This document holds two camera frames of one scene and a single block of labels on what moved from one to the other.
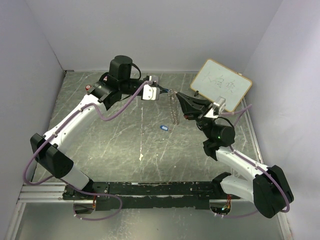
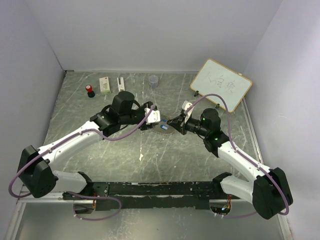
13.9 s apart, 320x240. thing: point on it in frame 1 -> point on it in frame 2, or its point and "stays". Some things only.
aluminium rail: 44,192 stays
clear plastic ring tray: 174,105 -> 164,127
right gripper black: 190,106 -> 179,124
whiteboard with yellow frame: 214,80 stays
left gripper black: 163,88 -> 146,126
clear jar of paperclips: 155,78 stays
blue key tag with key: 164,128 stays
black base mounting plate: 148,195 stays
